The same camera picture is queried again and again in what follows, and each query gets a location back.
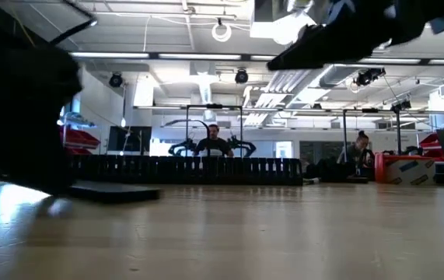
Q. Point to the red case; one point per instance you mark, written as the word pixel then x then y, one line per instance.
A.
pixel 431 144

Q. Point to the black distant robot arm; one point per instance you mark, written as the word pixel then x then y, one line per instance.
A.
pixel 179 148
pixel 245 144

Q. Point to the black duct cover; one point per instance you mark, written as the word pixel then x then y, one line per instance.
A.
pixel 120 192

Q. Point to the red storage bins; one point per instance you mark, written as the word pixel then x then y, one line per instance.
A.
pixel 81 138

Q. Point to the black distant rig frame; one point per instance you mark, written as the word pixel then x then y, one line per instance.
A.
pixel 214 106
pixel 345 132

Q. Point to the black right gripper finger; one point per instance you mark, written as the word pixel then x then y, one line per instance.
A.
pixel 322 46

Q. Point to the black monitor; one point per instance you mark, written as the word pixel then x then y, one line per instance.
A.
pixel 128 138

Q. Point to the red and white box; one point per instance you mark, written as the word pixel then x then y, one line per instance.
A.
pixel 380 169

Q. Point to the long ceiling light strip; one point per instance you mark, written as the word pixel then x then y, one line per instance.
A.
pixel 109 55

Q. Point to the person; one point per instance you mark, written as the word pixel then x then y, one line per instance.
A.
pixel 355 151
pixel 214 148

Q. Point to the silver ventilation duct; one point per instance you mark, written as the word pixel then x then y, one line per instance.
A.
pixel 334 78

